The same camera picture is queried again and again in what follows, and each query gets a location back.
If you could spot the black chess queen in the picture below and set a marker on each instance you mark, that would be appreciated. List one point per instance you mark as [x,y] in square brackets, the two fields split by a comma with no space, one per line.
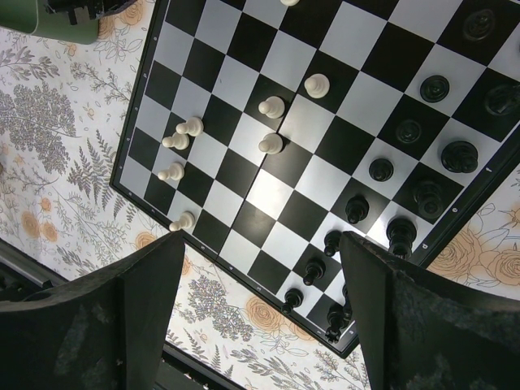
[427,196]

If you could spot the floral table cloth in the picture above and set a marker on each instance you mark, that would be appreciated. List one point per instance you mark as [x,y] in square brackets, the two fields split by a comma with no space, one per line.
[63,112]

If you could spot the black chess pawn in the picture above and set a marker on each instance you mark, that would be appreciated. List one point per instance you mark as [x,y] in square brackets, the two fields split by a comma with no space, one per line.
[381,169]
[408,131]
[434,88]
[357,209]

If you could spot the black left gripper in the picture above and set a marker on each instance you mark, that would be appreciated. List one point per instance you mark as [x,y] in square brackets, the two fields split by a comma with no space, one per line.
[81,11]

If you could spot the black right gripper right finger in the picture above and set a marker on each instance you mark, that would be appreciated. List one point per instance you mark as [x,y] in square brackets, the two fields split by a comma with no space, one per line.
[419,330]

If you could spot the white chess pawn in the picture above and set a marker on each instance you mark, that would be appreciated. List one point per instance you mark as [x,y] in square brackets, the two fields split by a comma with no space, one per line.
[273,107]
[317,86]
[271,144]

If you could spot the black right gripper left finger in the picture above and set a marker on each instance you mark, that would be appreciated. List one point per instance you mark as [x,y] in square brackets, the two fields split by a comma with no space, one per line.
[93,317]

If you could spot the green plastic tray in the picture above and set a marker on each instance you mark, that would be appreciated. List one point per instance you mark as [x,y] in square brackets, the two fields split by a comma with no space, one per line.
[32,19]

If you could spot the black chess bishop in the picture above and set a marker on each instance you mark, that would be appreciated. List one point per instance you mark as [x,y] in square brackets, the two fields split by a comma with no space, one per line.
[460,157]

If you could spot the black white chess board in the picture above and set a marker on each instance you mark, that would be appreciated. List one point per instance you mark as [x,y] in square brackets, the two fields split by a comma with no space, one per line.
[190,141]

